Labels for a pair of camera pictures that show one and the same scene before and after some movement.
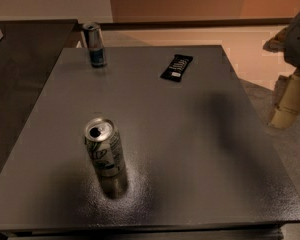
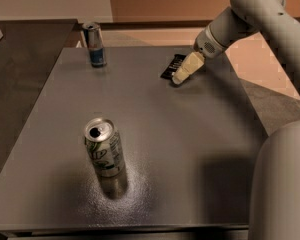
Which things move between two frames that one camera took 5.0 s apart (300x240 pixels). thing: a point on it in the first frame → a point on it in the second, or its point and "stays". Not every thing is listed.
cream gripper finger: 292,98 → 204,43
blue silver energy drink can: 94,38 stays
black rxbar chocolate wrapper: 176,67 stays
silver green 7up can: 105,147 stays
